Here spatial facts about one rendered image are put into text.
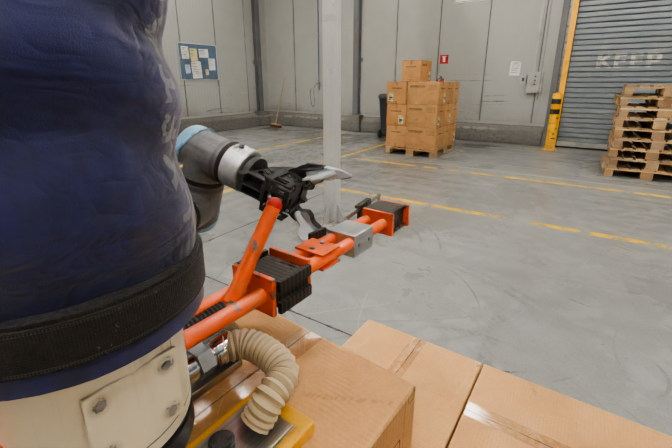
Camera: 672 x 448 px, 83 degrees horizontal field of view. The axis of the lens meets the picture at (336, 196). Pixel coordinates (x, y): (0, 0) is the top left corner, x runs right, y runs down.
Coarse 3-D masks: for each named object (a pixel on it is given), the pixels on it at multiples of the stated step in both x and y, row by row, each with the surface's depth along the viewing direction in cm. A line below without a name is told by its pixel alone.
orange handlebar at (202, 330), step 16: (384, 224) 79; (320, 240) 68; (352, 240) 70; (304, 256) 65; (320, 256) 63; (336, 256) 66; (224, 288) 53; (208, 304) 50; (240, 304) 50; (256, 304) 51; (208, 320) 46; (224, 320) 47; (192, 336) 44; (208, 336) 45
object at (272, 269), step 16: (272, 256) 61; (288, 256) 60; (256, 272) 54; (272, 272) 56; (288, 272) 56; (304, 272) 56; (256, 288) 54; (272, 288) 52; (288, 288) 53; (304, 288) 57; (272, 304) 53; (288, 304) 54
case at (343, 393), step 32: (256, 320) 69; (288, 320) 69; (320, 352) 61; (224, 384) 54; (256, 384) 55; (320, 384) 55; (352, 384) 55; (384, 384) 55; (320, 416) 49; (352, 416) 49; (384, 416) 49
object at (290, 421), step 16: (224, 416) 47; (240, 416) 47; (288, 416) 47; (304, 416) 47; (208, 432) 45; (224, 432) 42; (240, 432) 44; (256, 432) 44; (272, 432) 44; (288, 432) 45; (304, 432) 45
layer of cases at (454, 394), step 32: (352, 352) 120; (384, 352) 120; (416, 352) 120; (448, 352) 120; (416, 384) 107; (448, 384) 107; (480, 384) 107; (512, 384) 107; (416, 416) 97; (448, 416) 97; (480, 416) 97; (512, 416) 97; (544, 416) 97; (576, 416) 97; (608, 416) 97
